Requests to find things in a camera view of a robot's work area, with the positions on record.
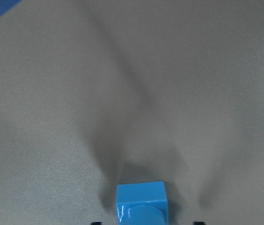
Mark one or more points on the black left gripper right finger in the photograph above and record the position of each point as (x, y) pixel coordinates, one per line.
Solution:
(198, 223)

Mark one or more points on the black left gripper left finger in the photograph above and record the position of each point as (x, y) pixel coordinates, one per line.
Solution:
(96, 223)

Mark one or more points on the small blue cube block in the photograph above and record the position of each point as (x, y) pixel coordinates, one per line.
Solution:
(142, 204)

